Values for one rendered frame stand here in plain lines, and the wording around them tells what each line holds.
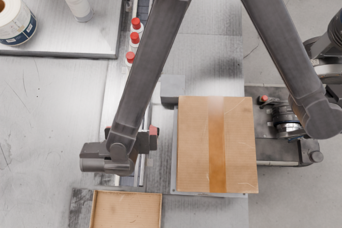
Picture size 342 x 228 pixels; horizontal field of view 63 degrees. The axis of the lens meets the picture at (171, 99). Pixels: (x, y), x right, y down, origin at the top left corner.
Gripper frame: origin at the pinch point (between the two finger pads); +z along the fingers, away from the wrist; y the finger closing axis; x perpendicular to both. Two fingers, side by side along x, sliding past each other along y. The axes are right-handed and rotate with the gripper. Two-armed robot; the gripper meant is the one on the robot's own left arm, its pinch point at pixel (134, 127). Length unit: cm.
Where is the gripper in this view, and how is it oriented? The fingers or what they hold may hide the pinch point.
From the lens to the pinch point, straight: 83.0
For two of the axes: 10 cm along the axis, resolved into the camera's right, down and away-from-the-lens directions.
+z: 0.3, -3.6, 9.3
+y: -10.0, 0.0, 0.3
